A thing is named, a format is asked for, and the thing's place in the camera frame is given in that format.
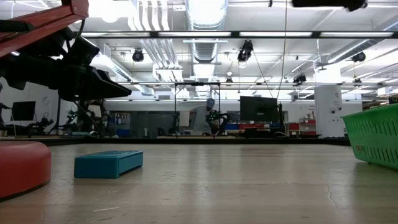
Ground teal plastic box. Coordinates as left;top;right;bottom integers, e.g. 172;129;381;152
73;150;144;179

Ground black monitor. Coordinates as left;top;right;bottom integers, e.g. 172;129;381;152
11;101;37;121
239;95;279;124

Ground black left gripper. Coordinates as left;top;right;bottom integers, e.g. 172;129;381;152
0;55;132;101

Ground white square pillar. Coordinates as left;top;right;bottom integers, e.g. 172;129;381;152
314;85;343;138

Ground overhead beam with light strips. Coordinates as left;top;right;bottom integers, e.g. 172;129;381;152
79;30;398;39

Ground red storage bins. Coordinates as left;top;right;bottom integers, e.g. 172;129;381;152
287;117;318;136

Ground red desk lamp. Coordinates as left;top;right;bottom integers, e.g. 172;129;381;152
0;0;90;200

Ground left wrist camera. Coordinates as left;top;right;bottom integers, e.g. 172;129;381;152
67;35;101;66

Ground silver ventilation duct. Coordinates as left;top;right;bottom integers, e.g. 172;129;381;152
185;0;229;30

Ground person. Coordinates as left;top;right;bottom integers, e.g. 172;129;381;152
189;98;218;135

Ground green plastic basket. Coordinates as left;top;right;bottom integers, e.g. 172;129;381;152
340;103;398;170

